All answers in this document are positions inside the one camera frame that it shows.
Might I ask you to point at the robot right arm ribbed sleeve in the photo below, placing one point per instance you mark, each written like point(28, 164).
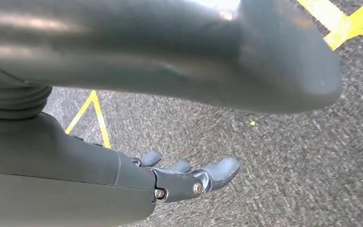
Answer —
point(12, 101)

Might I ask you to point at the small yellow tape scrap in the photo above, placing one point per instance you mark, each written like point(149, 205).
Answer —
point(252, 123)

